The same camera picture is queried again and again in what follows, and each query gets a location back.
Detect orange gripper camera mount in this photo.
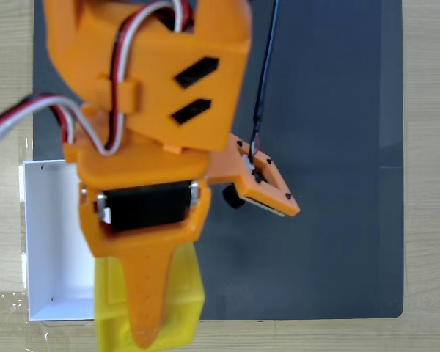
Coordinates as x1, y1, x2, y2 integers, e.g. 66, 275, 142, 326
207, 133, 301, 219

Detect white open cardboard box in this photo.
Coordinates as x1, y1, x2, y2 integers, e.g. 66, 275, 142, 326
18, 160, 97, 323

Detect thin black camera cable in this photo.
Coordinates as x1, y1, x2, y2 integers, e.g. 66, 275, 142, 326
249, 0, 280, 163

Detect dark grey table mat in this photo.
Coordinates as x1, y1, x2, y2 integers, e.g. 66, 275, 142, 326
32, 0, 404, 322

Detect yellow toy building block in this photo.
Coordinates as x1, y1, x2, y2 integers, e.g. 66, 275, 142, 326
94, 243, 207, 352

